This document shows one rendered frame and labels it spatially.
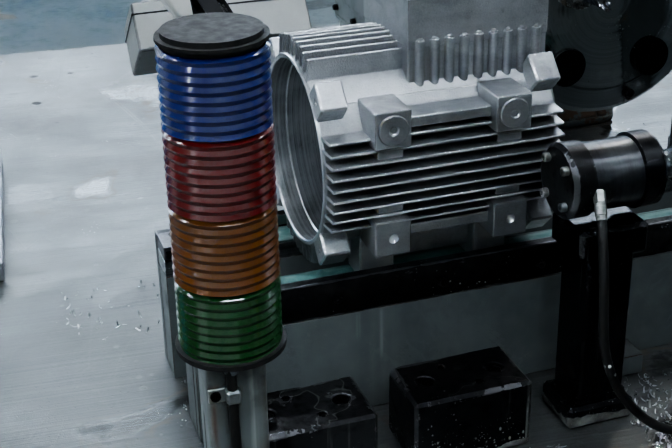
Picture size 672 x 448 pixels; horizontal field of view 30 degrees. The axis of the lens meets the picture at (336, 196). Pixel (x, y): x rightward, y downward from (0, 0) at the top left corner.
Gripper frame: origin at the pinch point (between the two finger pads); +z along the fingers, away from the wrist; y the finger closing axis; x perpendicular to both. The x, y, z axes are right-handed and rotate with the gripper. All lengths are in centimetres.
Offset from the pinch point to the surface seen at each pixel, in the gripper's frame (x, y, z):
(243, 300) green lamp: -9.2, 39.0, -3.4
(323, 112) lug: 2.0, 13.7, 3.0
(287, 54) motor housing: 2.8, 5.1, 1.2
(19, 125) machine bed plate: -27, -66, 18
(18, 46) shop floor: -50, -363, 97
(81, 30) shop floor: -28, -375, 110
